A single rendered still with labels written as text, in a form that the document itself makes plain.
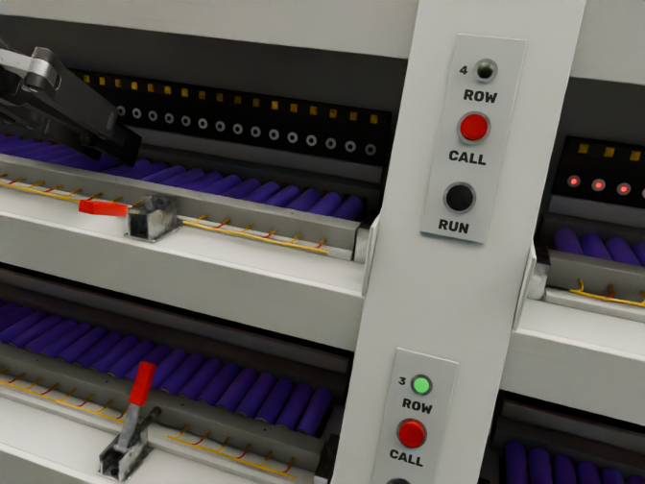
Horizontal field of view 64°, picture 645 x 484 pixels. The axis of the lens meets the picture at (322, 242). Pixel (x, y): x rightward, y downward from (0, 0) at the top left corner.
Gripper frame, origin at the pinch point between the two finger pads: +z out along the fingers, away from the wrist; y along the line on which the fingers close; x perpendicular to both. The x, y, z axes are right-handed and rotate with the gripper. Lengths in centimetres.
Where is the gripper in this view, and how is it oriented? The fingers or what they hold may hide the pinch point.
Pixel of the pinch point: (95, 135)
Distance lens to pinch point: 51.0
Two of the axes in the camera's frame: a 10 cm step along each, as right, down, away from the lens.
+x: -2.3, 9.7, -1.2
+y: -9.5, -1.9, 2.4
